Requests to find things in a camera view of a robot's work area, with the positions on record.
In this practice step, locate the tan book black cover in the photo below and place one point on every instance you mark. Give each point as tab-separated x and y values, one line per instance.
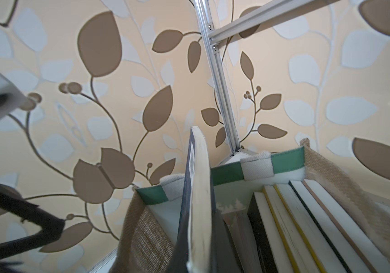
371	256

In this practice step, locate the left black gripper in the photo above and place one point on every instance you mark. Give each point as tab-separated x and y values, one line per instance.
31	225

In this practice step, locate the yellow cartoon book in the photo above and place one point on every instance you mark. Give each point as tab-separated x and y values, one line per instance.
343	250

